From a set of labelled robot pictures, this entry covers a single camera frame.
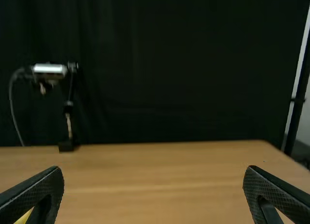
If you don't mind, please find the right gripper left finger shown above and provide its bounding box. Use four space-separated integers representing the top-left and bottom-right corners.
0 165 65 224

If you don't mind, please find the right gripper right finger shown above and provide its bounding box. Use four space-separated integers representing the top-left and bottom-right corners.
243 165 310 224

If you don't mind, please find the black clamp stand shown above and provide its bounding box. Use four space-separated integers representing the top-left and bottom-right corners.
58 61 80 153

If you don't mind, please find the yellow ring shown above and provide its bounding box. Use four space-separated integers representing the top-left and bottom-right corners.
15 208 34 224

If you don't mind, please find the grey cable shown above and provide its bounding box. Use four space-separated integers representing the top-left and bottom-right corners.
9 67 32 147

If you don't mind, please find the silver camera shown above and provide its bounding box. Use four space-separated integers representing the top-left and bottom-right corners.
31 62 68 80

